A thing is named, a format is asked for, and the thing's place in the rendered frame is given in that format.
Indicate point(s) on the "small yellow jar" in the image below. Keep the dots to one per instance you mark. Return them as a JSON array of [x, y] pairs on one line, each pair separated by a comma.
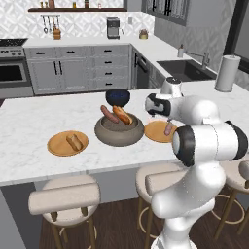
[[74, 4]]

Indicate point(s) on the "dark wooden wall shelf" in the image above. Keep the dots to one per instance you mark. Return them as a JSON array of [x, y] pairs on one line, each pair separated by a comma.
[[78, 9]]

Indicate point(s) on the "dark framed window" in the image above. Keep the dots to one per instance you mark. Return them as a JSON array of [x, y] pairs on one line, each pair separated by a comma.
[[241, 29]]

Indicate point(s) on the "silver tap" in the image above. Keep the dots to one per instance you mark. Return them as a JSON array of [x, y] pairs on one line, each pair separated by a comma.
[[204, 58]]

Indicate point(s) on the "dark dishwasher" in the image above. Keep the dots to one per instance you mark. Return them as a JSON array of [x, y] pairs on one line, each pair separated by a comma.
[[141, 69]]

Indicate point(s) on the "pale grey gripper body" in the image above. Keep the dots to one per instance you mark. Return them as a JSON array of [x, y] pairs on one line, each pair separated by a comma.
[[152, 119]]

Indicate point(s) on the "small jar on shelf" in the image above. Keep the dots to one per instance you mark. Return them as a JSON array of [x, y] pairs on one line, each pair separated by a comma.
[[42, 4]]

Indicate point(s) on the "beige bar stool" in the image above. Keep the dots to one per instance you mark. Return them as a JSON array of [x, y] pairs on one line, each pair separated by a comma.
[[238, 181], [64, 197], [146, 181]]

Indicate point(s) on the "dark sink basin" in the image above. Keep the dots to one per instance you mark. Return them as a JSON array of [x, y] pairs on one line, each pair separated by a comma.
[[186, 69]]

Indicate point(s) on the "dark blue bowl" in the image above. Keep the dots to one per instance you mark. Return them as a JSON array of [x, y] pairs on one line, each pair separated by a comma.
[[117, 97]]

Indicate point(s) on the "large grey-brown bowl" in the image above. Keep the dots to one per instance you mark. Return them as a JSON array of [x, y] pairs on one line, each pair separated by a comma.
[[118, 134]]

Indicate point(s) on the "golden hot dog bun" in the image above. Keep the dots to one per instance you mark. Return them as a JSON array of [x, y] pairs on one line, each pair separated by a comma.
[[123, 115], [75, 142]]

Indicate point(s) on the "white soap dispenser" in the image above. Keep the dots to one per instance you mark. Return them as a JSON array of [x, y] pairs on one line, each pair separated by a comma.
[[180, 52]]

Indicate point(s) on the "white wall socket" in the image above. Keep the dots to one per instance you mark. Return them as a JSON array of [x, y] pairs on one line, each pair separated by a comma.
[[130, 20]]

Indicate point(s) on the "brown sausage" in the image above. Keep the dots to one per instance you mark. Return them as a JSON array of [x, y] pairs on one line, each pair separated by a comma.
[[168, 129], [108, 114]]

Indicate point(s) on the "grey sink cupboard run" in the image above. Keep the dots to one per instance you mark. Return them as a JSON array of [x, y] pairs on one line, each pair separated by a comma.
[[157, 78]]

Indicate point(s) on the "grey wall cupboards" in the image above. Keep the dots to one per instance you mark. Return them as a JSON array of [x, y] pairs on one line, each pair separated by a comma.
[[168, 11]]

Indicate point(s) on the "steel oven with hob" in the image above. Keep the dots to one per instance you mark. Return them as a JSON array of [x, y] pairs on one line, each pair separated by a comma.
[[13, 69]]

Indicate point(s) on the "orange round plate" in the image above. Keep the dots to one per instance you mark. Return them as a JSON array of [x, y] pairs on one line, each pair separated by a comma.
[[58, 146], [155, 133]]

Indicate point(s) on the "rail with hanging tools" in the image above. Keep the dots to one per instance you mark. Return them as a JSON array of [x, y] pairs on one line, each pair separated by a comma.
[[49, 19]]

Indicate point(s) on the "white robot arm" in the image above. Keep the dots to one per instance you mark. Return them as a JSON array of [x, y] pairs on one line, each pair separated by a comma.
[[197, 142]]

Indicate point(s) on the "wooden knife block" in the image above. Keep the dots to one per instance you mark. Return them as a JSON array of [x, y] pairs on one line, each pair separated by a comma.
[[57, 34]]

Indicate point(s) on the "silver coffee machine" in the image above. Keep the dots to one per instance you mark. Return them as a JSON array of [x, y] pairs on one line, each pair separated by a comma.
[[113, 28]]

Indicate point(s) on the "brown bottle on shelf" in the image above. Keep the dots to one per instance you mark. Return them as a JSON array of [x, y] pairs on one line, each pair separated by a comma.
[[51, 3]]

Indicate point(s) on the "yellow pot with tools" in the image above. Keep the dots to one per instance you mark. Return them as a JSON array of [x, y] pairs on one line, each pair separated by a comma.
[[143, 34]]

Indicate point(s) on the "white paper towel roll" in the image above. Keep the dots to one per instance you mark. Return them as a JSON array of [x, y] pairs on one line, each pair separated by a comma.
[[227, 74]]

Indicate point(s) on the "dark brown jar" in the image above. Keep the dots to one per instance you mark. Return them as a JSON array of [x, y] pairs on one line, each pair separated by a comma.
[[87, 4]]

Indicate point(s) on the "grey base cupboard run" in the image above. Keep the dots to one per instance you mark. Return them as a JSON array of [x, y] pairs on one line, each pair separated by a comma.
[[78, 69]]

